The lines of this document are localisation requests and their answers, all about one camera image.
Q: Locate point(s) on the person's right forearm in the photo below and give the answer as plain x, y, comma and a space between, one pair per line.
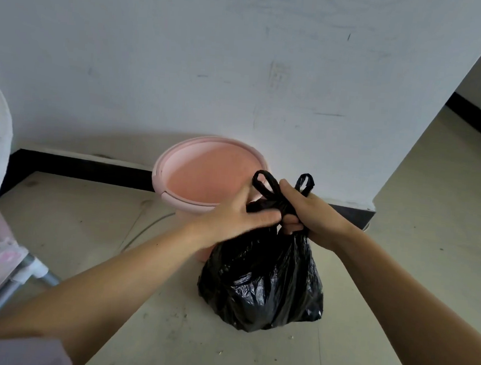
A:
413, 310

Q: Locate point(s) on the person's left hand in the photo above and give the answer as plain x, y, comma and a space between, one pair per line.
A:
229, 221

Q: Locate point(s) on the grey metal tube frame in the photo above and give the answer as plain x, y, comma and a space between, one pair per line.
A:
30, 269

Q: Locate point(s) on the black baseboard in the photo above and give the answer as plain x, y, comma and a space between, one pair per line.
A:
478, 122
75, 168

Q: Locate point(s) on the person's left forearm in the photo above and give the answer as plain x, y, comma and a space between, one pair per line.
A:
112, 286

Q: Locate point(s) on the black plastic garbage bag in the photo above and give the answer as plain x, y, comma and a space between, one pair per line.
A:
261, 281

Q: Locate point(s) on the pink plastic trash bin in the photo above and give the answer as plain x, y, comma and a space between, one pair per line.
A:
208, 173

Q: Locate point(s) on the person's right hand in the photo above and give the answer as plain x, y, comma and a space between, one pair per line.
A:
320, 224

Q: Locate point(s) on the person's right thumb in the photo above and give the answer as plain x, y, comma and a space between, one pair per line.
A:
293, 226

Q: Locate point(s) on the person's left thumb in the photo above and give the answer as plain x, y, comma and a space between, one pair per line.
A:
264, 220

